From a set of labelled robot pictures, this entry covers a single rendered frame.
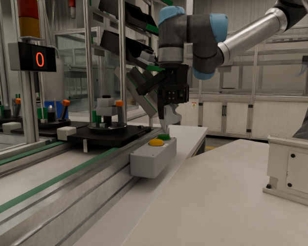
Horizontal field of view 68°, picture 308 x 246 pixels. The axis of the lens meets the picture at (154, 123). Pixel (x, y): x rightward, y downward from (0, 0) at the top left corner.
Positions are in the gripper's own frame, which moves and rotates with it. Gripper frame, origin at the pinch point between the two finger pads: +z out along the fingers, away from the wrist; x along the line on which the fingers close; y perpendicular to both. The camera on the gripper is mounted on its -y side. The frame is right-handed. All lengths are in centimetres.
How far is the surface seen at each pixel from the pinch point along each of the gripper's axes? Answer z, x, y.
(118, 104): -7.1, 0.6, -16.3
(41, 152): 5.2, -20.0, -30.4
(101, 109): -5.3, -0.7, -22.2
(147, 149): 3.3, -12.3, -0.6
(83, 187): 4.2, -35.9, -3.5
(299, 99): 14, 389, 119
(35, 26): -29.6, -17.8, -30.8
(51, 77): -18, 56, -98
